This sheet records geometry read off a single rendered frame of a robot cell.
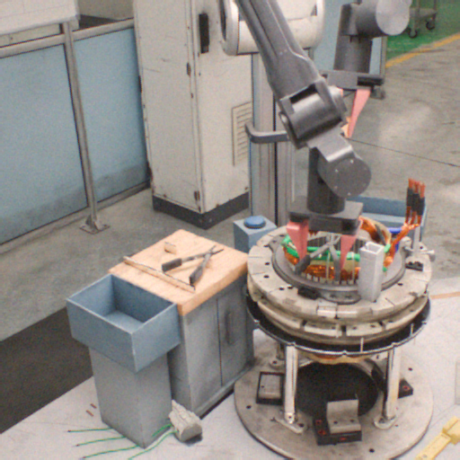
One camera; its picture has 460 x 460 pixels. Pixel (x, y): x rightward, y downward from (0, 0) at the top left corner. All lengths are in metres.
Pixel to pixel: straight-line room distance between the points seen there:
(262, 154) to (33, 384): 1.50
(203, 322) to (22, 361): 1.69
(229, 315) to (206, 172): 2.26
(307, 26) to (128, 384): 0.82
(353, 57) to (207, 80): 2.31
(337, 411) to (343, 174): 0.51
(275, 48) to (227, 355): 0.65
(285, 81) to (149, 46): 2.62
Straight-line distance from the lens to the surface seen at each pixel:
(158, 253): 1.29
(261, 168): 1.57
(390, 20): 1.02
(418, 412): 1.34
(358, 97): 1.07
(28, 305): 3.19
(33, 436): 1.36
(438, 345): 1.54
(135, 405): 1.22
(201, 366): 1.26
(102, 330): 1.14
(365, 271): 1.06
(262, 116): 1.54
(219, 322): 1.26
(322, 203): 0.97
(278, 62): 0.90
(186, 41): 3.29
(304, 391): 1.38
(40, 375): 2.74
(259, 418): 1.30
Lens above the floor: 1.70
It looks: 28 degrees down
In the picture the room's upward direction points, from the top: 3 degrees counter-clockwise
